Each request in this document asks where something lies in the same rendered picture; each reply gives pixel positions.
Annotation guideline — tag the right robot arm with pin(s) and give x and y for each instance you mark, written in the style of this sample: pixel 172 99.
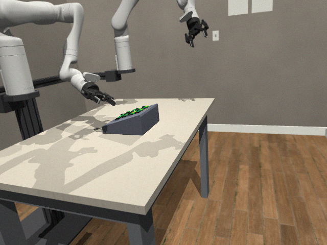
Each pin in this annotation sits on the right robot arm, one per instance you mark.
pixel 15 70

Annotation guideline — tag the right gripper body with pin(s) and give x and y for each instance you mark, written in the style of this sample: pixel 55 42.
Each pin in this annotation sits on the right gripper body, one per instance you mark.
pixel 90 86

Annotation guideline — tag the grey switch panel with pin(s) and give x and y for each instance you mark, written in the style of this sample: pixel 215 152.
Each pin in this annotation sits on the grey switch panel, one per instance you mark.
pixel 136 122

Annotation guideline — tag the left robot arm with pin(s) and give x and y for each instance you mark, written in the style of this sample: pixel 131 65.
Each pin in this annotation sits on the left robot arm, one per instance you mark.
pixel 119 23

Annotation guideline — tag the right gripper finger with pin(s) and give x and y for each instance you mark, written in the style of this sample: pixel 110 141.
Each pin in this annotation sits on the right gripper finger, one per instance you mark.
pixel 92 97
pixel 107 98

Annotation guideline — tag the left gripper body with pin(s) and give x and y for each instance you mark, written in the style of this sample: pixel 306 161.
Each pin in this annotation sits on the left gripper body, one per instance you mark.
pixel 194 21

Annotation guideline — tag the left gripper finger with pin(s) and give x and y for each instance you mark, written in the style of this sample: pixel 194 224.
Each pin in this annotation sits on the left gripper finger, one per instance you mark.
pixel 189 38
pixel 203 29

